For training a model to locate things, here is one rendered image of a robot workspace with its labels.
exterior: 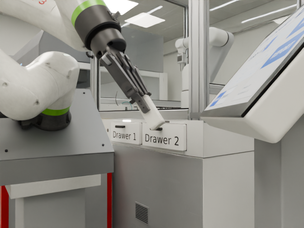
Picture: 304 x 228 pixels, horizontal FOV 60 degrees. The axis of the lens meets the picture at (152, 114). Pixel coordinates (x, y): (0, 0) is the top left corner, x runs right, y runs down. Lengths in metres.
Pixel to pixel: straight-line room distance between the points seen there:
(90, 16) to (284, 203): 0.52
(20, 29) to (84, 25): 5.14
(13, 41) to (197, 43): 4.82
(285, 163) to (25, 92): 0.60
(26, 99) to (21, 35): 4.99
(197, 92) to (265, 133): 0.78
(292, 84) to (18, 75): 0.63
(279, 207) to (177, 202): 0.72
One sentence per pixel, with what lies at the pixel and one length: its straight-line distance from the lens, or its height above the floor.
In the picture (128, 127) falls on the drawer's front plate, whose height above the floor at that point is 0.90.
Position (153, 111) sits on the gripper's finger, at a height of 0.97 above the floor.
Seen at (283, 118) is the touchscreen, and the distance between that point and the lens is 0.31.
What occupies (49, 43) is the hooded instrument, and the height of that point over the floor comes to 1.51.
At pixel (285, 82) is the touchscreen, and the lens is 0.31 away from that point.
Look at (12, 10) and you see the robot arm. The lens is 0.88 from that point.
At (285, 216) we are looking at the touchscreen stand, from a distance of 0.53.
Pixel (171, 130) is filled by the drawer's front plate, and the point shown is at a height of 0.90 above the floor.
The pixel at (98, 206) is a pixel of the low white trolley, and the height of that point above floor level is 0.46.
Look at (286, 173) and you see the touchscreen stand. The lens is 0.51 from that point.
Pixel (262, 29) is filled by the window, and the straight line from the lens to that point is 1.50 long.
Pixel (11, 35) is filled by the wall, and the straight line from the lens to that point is 5.68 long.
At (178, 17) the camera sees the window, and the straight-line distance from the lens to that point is 1.24.
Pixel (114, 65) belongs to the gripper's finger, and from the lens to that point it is 0.53.
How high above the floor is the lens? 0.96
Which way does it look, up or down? 1 degrees up
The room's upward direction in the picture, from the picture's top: straight up
